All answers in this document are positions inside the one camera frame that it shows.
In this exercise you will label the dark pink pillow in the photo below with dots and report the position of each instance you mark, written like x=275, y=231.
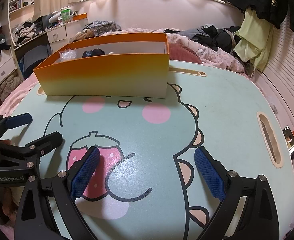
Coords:
x=182, y=51

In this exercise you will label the clear plastic bag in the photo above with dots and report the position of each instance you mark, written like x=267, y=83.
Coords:
x=67, y=55

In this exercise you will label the black lace-trimmed cloth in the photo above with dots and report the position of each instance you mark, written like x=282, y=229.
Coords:
x=93, y=53

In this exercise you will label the green cup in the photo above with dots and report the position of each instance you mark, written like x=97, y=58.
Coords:
x=65, y=16

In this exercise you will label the grey patterned clothes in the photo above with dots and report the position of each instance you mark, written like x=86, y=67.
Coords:
x=99, y=27

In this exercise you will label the white chest of drawers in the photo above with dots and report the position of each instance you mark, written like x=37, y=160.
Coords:
x=1, y=67

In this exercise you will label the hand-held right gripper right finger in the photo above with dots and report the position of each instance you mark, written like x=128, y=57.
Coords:
x=209, y=172

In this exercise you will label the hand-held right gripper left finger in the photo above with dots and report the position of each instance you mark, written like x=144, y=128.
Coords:
x=84, y=172

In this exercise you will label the orange gradient cardboard box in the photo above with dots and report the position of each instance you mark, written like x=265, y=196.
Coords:
x=107, y=75

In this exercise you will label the light green hanging cloth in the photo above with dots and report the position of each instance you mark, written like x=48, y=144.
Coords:
x=252, y=37

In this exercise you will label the dark grey bag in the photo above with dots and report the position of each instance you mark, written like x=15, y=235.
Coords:
x=34, y=57

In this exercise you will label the clothes pile on desk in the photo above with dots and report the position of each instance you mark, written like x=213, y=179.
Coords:
x=24, y=30

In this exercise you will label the small orange box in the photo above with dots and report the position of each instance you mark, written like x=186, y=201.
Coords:
x=80, y=17

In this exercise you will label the white cylinder device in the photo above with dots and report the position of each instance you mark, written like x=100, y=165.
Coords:
x=54, y=18

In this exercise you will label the pile of dark clothes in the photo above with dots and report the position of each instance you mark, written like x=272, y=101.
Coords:
x=212, y=35

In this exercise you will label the person's left hand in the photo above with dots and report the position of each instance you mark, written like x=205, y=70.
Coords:
x=9, y=202

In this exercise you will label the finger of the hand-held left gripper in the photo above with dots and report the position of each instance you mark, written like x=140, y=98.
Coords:
x=46, y=140
x=19, y=120

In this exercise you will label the white drawer cabinet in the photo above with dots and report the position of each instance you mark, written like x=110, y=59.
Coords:
x=56, y=35

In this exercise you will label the tablet with lit screen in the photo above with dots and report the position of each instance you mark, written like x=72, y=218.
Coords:
x=291, y=142

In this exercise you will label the white wall shelf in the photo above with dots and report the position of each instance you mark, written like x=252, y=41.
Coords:
x=19, y=3

